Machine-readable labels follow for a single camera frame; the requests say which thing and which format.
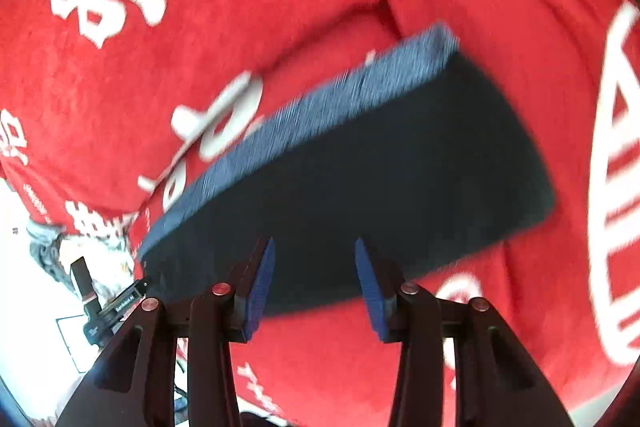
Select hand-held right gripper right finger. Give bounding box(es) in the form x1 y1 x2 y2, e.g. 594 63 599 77
354 237 576 427

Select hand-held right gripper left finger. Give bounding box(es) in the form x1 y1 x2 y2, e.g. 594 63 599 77
55 236 277 427

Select black pants with blue waistband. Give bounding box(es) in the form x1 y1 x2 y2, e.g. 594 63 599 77
136 23 556 318

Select pale patterned cloth pile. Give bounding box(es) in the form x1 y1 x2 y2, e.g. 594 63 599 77
25 217 136 300

